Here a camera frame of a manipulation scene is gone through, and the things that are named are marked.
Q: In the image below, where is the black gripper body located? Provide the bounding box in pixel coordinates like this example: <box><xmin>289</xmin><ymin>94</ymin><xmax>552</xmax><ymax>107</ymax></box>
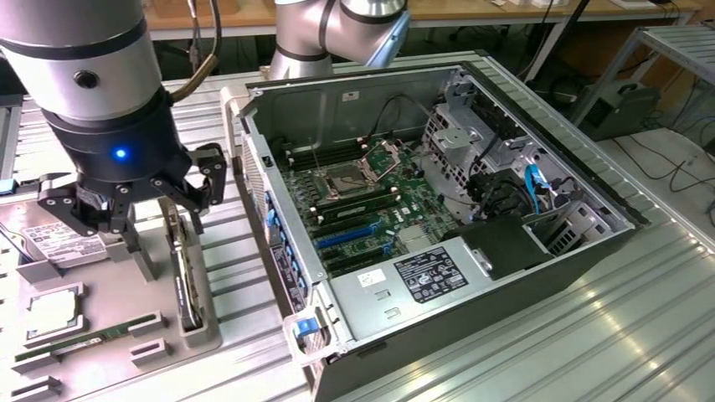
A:
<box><xmin>43</xmin><ymin>89</ymin><xmax>195</xmax><ymax>204</ymax></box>

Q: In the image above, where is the black graphics card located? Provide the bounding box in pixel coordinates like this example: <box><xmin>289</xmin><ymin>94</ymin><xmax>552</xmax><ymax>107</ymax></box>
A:
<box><xmin>157</xmin><ymin>196</ymin><xmax>207</xmax><ymax>334</ymax></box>

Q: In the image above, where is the hard disk with blue caddy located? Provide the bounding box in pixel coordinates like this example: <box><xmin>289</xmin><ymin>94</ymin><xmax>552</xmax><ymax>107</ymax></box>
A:
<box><xmin>0</xmin><ymin>179</ymin><xmax>112</xmax><ymax>270</ymax></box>

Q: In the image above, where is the CPU socket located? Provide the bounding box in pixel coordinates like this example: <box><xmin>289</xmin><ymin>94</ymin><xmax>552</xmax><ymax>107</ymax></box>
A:
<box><xmin>316</xmin><ymin>161</ymin><xmax>371</xmax><ymax>198</ymax></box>

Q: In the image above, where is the grey parts rack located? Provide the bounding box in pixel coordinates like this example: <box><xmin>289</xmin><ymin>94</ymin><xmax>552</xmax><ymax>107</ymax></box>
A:
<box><xmin>0</xmin><ymin>200</ymin><xmax>225</xmax><ymax>402</ymax></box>

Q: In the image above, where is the silver CPU chip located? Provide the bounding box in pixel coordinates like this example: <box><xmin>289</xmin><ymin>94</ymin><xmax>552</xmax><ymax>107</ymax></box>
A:
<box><xmin>25</xmin><ymin>290</ymin><xmax>80</xmax><ymax>335</ymax></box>

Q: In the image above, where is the black installed RAM stick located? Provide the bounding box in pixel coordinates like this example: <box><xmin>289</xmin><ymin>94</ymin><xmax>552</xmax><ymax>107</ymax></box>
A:
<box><xmin>312</xmin><ymin>195</ymin><xmax>396</xmax><ymax>224</ymax></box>

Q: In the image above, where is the blue expansion slot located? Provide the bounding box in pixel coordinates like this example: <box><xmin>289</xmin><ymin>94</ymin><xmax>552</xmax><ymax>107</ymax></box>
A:
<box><xmin>313</xmin><ymin>224</ymin><xmax>380</xmax><ymax>251</ymax></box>

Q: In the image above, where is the metal socket cover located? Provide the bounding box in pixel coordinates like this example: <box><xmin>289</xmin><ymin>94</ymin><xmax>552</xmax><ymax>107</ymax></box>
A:
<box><xmin>359</xmin><ymin>139</ymin><xmax>404</xmax><ymax>180</ymax></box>

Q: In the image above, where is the green RAM stick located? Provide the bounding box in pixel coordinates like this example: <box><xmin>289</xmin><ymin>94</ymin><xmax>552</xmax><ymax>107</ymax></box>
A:
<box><xmin>12</xmin><ymin>313</ymin><xmax>157</xmax><ymax>363</ymax></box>

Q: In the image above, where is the green motherboard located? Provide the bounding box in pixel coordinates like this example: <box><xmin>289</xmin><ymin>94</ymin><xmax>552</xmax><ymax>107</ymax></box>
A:
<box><xmin>272</xmin><ymin>132</ymin><xmax>465</xmax><ymax>281</ymax></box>

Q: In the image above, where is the silver chipset heatsink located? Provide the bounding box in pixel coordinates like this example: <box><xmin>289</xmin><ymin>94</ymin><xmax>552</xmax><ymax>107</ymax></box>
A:
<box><xmin>397</xmin><ymin>228</ymin><xmax>436</xmax><ymax>249</ymax></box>

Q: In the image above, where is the grey power supply unit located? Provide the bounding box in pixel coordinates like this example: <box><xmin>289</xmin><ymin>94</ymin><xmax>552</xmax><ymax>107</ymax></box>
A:
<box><xmin>327</xmin><ymin>236</ymin><xmax>497</xmax><ymax>343</ymax></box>

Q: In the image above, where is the silver metal disk bay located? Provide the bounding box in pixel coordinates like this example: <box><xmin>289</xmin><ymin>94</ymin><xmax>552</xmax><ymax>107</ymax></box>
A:
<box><xmin>420</xmin><ymin>101</ymin><xmax>532</xmax><ymax>207</ymax></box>

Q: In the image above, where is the black plastic shroud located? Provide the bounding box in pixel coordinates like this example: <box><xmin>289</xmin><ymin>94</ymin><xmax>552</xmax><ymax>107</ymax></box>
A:
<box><xmin>439</xmin><ymin>213</ymin><xmax>553</xmax><ymax>282</ymax></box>

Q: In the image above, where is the wooden desk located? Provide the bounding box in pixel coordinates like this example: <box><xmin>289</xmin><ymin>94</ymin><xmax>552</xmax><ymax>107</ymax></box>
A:
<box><xmin>143</xmin><ymin>0</ymin><xmax>700</xmax><ymax>42</ymax></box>

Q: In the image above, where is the open black PC case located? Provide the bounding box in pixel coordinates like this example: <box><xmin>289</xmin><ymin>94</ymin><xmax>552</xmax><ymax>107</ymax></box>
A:
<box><xmin>220</xmin><ymin>60</ymin><xmax>652</xmax><ymax>402</ymax></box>

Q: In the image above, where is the black box on floor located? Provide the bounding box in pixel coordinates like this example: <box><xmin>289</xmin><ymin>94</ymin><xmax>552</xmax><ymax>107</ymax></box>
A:
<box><xmin>581</xmin><ymin>81</ymin><xmax>662</xmax><ymax>142</ymax></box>

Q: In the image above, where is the metal slat shelf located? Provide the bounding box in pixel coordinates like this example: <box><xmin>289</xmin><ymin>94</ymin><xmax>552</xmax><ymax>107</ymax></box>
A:
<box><xmin>604</xmin><ymin>23</ymin><xmax>715</xmax><ymax>111</ymax></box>

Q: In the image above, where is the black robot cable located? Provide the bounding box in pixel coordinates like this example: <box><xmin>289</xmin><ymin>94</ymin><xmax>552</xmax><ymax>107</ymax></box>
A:
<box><xmin>165</xmin><ymin>0</ymin><xmax>224</xmax><ymax>103</ymax></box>

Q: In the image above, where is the black disk wire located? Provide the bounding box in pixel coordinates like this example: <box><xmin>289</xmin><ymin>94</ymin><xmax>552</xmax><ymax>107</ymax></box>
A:
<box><xmin>373</xmin><ymin>95</ymin><xmax>436</xmax><ymax>140</ymax></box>

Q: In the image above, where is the black wire bundle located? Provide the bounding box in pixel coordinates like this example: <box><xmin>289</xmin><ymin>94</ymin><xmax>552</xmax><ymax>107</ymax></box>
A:
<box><xmin>467</xmin><ymin>170</ymin><xmax>531</xmax><ymax>219</ymax></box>

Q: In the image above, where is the blue disk wire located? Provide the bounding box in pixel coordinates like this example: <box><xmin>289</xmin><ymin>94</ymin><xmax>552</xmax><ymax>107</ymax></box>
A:
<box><xmin>523</xmin><ymin>163</ymin><xmax>553</xmax><ymax>218</ymax></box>

